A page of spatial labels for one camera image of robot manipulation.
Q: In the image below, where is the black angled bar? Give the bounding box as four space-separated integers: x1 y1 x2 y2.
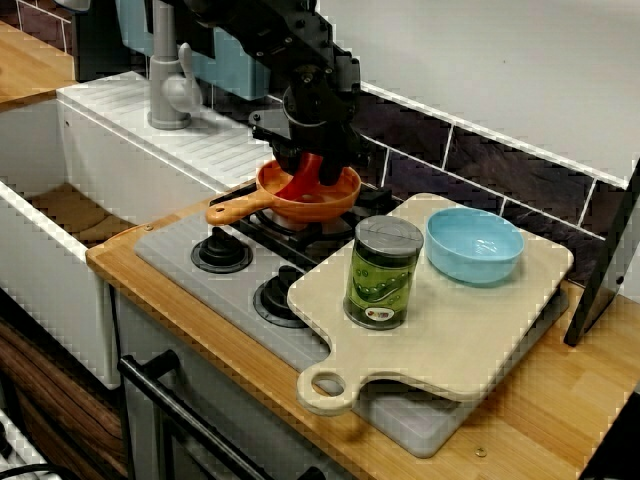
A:
577 394 640 480

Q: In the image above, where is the teal box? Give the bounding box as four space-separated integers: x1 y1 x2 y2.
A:
115 0 274 100

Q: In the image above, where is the orange toy frying pan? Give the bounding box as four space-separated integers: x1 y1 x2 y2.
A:
205 158 362 227

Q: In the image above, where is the black oven door handle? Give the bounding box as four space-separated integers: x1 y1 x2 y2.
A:
117 349 326 480

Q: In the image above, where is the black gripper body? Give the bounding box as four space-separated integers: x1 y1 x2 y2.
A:
249 67 372 166

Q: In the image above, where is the pale wooden cutting board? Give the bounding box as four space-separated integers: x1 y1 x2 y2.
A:
295 192 575 417

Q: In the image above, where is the grey toy faucet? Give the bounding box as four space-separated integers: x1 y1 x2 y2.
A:
147 0 204 130

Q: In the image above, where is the grey toy stove top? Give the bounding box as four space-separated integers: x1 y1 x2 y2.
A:
134 197 571 459

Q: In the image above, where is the red toy pepper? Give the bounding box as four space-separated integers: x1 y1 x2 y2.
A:
273 152 326 201

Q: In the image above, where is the black stove knob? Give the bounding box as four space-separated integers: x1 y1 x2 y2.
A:
190 227 254 274
252 264 311 329

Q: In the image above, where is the dark tile backsplash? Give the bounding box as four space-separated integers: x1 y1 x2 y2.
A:
14 0 631 296

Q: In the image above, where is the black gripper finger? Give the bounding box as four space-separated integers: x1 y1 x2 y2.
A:
273 144 302 176
317 155 346 187

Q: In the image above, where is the green toy pea can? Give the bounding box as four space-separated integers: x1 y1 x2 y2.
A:
342 215 425 331

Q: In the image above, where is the white toy sink unit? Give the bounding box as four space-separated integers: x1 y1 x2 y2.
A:
0 70 309 391

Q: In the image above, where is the light blue plastic bowl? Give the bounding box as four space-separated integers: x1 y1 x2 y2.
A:
425 207 525 286

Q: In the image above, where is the black burner grate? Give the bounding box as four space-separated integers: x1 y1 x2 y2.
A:
208 182 396 269

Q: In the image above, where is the grey toy oven front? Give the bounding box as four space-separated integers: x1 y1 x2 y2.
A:
107 294 351 480

